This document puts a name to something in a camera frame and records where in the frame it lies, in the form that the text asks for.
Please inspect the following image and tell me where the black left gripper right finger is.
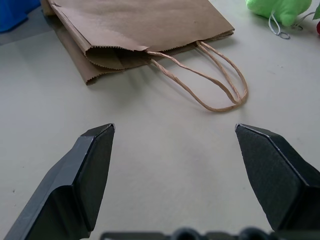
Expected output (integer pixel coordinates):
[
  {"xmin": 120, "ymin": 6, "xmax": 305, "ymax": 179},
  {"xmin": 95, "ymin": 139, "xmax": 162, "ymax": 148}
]
[{"xmin": 234, "ymin": 123, "xmax": 320, "ymax": 233}]

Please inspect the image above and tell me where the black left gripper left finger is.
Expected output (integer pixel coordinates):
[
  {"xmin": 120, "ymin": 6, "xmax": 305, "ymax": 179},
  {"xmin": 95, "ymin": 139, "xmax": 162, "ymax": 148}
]
[{"xmin": 0, "ymin": 122, "xmax": 116, "ymax": 240}]

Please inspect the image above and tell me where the green plush toy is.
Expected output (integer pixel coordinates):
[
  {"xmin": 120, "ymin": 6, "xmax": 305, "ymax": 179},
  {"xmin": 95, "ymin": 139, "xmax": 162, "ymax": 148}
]
[{"xmin": 245, "ymin": 0, "xmax": 313, "ymax": 40}]

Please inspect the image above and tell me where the blue plastic bin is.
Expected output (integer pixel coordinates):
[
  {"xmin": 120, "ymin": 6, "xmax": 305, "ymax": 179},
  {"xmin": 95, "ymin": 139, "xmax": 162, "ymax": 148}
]
[{"xmin": 0, "ymin": 0, "xmax": 42, "ymax": 33}]

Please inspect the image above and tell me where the brown paper bag with handles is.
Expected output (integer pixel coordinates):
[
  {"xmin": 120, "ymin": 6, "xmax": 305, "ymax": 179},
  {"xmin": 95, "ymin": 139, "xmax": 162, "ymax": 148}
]
[{"xmin": 40, "ymin": 0, "xmax": 249, "ymax": 113}]

